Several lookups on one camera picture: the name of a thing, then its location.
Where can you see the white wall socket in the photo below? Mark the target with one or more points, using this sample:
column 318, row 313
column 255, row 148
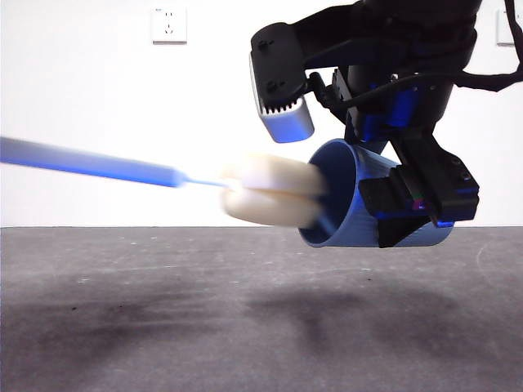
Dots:
column 503, row 28
column 169, row 25

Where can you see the blue ribbed plastic cup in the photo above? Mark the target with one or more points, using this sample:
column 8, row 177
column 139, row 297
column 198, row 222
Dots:
column 351, row 232

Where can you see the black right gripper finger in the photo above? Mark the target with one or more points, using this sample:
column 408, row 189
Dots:
column 445, row 192

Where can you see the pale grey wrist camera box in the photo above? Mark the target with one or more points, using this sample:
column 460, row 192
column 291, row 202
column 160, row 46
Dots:
column 286, row 124

